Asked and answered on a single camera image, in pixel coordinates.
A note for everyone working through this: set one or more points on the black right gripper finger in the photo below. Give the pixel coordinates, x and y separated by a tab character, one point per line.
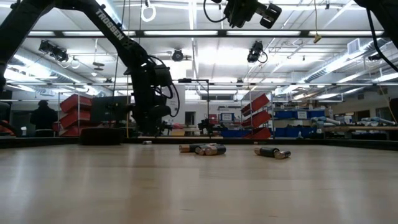
271	10
266	22

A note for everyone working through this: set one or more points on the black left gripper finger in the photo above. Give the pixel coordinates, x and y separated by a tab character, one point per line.
144	123
160	113

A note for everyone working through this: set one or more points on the large black copper battery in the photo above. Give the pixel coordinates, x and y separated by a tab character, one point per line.
266	152

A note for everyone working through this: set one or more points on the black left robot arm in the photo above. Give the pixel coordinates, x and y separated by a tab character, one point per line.
130	53

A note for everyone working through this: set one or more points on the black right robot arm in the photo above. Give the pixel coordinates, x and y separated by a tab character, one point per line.
385	15

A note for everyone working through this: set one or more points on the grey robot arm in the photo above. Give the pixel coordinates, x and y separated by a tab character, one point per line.
376	120
323	120

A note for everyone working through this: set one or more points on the black monitor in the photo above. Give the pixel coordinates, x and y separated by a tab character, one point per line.
110	109

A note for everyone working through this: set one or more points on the black calculator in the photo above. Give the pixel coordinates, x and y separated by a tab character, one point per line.
101	137

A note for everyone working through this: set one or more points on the yellow hanging hook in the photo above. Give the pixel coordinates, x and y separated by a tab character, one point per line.
317	38

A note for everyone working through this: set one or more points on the white sign screen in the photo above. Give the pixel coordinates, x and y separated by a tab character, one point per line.
227	117

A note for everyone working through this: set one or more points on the metal rack with red bins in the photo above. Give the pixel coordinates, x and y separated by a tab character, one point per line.
256	116
75	104

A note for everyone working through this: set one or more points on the blue crate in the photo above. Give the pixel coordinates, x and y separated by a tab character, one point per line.
233	133

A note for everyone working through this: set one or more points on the white air vent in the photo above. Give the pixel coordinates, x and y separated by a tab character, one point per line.
354	46

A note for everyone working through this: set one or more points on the shelf with blue bins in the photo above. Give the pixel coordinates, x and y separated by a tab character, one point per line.
295	115

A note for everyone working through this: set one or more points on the person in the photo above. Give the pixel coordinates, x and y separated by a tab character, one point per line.
43	118

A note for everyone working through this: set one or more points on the black ceiling dome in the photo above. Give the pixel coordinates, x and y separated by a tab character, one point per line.
375	56

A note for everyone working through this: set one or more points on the wooden workbench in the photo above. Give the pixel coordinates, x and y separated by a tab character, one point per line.
360	128

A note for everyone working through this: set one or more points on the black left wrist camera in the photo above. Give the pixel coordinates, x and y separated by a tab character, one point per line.
163	76

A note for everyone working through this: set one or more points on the black overhead frame bar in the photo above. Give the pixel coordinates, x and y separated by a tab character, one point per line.
222	33

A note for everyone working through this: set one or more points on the black ceiling camera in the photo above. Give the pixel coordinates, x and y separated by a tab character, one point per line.
53	51
255	53
177	55

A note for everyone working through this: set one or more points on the black metal frame stand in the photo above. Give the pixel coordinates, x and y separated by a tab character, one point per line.
185	80

